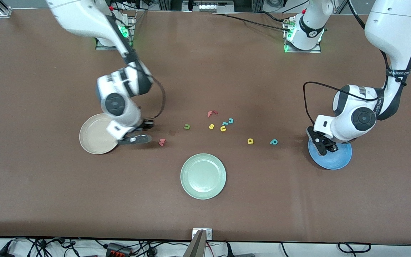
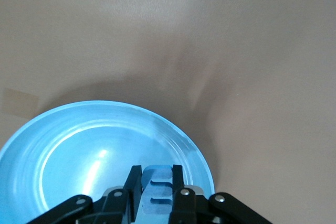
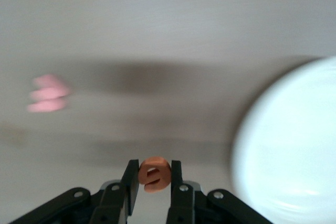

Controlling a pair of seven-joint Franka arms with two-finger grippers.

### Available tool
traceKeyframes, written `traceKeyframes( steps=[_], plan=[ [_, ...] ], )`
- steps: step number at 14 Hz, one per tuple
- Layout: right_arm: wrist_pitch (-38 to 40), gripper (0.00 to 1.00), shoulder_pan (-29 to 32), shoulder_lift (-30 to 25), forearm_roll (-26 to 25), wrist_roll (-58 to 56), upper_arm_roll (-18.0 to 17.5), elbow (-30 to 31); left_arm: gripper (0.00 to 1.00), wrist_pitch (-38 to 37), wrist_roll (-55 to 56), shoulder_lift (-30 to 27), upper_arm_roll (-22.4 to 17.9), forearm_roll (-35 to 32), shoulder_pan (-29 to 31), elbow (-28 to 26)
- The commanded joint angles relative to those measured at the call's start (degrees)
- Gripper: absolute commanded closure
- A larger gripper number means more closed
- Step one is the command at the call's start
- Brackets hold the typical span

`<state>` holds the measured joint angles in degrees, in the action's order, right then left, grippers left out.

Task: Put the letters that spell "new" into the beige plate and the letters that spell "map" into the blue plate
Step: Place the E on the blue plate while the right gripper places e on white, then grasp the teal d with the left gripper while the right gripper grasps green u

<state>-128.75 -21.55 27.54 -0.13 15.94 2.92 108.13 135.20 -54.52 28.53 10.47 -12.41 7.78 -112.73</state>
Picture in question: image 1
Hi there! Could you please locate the black looped floor cable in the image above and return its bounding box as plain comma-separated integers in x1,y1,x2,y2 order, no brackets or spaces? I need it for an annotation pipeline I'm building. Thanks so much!
338,243,372,254

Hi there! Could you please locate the black red power strip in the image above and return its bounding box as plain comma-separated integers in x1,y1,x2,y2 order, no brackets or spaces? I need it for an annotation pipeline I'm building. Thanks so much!
106,243,133,257

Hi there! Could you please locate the long black table cable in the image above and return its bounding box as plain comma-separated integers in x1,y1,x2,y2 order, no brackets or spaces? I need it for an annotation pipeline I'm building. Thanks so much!
214,14,291,31

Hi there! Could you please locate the grey metal post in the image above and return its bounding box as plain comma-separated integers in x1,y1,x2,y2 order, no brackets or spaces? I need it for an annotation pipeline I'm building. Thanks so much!
183,230,207,257

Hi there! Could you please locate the light green round plate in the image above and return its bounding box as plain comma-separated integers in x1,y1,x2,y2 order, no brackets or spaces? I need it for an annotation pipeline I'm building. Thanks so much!
180,153,227,200

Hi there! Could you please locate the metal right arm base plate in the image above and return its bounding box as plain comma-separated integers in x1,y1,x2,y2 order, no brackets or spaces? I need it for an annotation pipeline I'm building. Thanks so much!
95,11,136,50

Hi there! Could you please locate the small metal table bracket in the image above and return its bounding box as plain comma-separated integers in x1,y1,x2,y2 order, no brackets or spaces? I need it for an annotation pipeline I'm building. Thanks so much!
192,228,213,240

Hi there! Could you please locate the blue round plate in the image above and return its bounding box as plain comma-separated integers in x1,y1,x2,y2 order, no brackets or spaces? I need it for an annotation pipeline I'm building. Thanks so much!
308,137,352,170

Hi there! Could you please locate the short black table cable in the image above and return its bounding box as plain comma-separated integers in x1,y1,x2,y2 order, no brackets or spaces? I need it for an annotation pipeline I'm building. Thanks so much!
261,11,291,22

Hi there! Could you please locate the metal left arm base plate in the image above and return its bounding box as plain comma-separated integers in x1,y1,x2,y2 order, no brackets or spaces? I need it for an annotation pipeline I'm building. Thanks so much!
283,16,322,54

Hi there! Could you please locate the beige brown round plate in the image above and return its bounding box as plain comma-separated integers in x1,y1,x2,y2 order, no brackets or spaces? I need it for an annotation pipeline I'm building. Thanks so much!
79,114,120,155

